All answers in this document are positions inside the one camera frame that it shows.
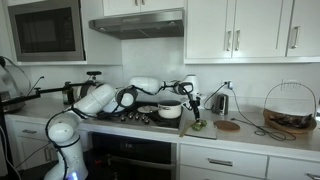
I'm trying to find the black kettle power cable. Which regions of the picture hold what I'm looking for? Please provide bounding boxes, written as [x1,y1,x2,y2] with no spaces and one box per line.
[203,82,230,111]

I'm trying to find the white cabinet door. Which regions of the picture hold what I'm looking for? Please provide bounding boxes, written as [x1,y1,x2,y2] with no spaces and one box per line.
[15,135,59,170]
[286,0,320,58]
[185,0,235,61]
[232,0,287,60]

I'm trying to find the silver cabinet door handle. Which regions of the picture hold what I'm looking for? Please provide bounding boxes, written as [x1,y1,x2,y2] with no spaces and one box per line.
[290,25,302,51]
[234,29,242,52]
[225,30,233,52]

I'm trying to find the white upper cabinet door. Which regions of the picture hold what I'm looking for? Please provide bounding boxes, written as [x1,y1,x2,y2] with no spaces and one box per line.
[232,0,287,60]
[286,0,320,58]
[185,0,235,61]

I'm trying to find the black cable on robot arm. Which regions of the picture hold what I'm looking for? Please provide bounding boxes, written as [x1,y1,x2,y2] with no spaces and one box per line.
[44,83,201,180]

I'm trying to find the white cabinet above hood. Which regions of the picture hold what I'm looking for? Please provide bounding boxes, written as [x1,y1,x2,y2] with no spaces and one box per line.
[102,0,186,17]

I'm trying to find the round wooden trivet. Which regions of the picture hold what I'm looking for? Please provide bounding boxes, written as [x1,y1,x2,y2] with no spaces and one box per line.
[213,119,242,133]

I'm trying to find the black built-in oven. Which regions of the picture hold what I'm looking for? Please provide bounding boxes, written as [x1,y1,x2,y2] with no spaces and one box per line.
[87,131,178,180]

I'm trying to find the appliance with clear dome lid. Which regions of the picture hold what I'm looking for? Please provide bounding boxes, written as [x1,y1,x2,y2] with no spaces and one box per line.
[0,55,33,113]

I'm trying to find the white lower cabinet door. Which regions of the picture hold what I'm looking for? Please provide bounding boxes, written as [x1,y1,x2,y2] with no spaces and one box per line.
[15,135,59,170]

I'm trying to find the stainless steel microwave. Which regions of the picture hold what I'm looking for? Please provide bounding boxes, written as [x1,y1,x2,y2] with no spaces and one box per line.
[7,0,86,63]

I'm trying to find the white drawer front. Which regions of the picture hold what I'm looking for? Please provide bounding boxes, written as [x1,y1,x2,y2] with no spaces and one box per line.
[10,120,52,142]
[179,143,269,180]
[267,156,320,180]

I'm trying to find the round green broccoli floret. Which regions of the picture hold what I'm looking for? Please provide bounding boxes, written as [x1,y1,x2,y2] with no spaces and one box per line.
[191,121,203,132]

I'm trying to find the wooden spatula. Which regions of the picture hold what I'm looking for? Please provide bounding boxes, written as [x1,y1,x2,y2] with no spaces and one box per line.
[178,120,195,139]

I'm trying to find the black camera on stand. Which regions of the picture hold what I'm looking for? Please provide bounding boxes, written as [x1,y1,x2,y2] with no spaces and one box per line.
[86,70,103,83]

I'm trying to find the woven basket with wire handle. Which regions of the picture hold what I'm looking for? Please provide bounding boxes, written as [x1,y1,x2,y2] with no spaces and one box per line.
[262,82,319,136]

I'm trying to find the small silver electric kettle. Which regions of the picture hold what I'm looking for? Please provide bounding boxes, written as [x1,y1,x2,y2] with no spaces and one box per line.
[212,93,230,117]

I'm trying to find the black gas cooktop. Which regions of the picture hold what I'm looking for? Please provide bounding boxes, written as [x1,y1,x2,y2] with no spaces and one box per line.
[95,101,185,131]

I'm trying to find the black camera stand pole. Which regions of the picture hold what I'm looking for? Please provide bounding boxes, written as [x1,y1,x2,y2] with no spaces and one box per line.
[0,81,98,107]

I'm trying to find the white pot with metal handle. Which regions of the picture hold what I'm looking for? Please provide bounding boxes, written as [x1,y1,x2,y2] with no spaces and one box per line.
[156,99,184,120]

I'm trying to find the black clamp on pole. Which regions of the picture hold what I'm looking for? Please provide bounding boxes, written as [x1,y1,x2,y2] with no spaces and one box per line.
[61,81,76,106]

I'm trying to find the white cutting board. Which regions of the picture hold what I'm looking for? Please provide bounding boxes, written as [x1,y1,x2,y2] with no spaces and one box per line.
[183,119,219,141]

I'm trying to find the dark items in basket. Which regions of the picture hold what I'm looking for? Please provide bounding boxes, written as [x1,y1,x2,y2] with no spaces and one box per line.
[277,112,315,130]

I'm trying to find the stainless steel range hood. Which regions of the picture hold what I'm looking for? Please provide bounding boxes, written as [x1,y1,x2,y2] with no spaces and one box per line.
[88,8,186,41]

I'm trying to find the white wall power outlet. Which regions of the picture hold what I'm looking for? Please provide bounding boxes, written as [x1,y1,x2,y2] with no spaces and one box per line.
[223,79,235,91]

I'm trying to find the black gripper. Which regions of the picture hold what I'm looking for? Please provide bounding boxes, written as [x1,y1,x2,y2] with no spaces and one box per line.
[188,94,202,122]

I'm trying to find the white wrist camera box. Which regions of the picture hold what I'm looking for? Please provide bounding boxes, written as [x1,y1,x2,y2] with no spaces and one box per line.
[195,92,208,101]

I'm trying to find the long black loose cable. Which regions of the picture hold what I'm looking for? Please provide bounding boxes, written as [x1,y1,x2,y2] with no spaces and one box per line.
[229,86,297,142]

